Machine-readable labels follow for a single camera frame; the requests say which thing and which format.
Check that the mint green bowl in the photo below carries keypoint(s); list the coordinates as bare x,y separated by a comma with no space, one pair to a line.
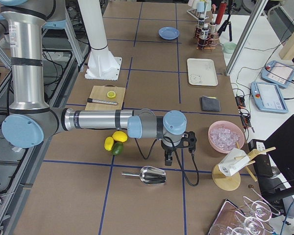
229,47

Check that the white paper cup holder box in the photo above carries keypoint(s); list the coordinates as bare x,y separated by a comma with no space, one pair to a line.
234,161

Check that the blue teach pendant near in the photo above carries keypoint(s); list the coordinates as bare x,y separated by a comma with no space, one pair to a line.
268,97

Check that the yellow lemon lower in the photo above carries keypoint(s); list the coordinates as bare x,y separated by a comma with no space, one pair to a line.
108,143

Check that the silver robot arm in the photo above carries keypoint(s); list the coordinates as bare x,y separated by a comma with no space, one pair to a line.
32,120

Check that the red cylinder bottle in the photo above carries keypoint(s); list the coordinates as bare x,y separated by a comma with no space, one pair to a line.
221,11

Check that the yellow lemon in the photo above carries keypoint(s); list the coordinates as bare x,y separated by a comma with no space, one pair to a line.
120,136
108,143

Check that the black handled knife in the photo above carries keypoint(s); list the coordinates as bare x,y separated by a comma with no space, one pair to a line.
90,100

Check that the dark bottle white cap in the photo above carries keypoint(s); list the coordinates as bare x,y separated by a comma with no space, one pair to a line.
201,21

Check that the wooden stand with round base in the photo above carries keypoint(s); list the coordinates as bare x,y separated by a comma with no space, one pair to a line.
233,182

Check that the green lime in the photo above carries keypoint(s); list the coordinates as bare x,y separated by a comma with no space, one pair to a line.
117,148

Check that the black monitor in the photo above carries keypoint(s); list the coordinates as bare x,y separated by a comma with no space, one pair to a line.
283,156

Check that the blue teach pendant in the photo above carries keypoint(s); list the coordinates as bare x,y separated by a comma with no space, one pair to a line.
278,73
268,97

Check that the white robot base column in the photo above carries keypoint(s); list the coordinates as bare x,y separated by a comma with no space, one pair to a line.
101,64

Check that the aluminium frame post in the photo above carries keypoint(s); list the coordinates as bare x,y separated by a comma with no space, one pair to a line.
252,20

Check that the copper wire bottle rack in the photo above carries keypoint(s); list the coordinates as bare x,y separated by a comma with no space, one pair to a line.
211,41

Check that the cream rectangular tray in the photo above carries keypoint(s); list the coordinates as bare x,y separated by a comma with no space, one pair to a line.
201,72

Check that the wooden cutting board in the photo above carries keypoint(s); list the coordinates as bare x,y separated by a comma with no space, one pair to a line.
101,93

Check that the metal scoop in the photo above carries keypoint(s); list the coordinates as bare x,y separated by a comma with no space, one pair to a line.
149,175

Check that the yellow lemon upper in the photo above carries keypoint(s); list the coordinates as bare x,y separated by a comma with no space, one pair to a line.
120,136

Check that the blue plate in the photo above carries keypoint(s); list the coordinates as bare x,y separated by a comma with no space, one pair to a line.
168,33

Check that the pink bowl of ice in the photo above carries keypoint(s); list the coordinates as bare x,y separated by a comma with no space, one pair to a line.
223,136

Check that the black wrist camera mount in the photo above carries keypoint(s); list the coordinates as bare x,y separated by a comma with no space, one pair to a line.
189,141

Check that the black tripod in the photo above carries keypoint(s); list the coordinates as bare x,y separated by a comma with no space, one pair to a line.
227,22

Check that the clear glass rack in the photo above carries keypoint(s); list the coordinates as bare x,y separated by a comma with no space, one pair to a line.
251,218

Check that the grey folded cloth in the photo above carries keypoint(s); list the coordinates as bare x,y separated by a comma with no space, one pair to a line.
210,104

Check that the blue teach pendant far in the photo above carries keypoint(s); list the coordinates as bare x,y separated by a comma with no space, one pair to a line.
278,73

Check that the lemon half slice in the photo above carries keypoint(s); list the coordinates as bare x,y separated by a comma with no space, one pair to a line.
111,94

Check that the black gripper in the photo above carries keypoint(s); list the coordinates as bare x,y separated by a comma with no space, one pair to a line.
168,148

